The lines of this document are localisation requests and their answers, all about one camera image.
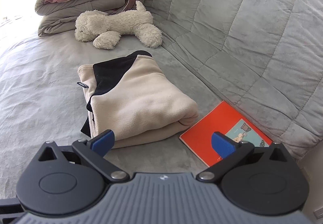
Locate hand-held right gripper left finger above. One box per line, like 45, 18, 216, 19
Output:
38, 129, 130, 184

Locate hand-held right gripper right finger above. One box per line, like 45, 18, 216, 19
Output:
196, 131, 287, 184

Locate beige and black sweatshirt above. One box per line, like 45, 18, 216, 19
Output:
77, 50, 198, 149

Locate orange book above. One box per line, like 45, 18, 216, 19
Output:
179, 101, 274, 167

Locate grey bed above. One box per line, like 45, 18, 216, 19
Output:
0, 9, 253, 189

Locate grey quilted headboard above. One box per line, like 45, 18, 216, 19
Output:
145, 0, 323, 160

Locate white plush dog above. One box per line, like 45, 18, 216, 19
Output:
74, 0, 163, 50

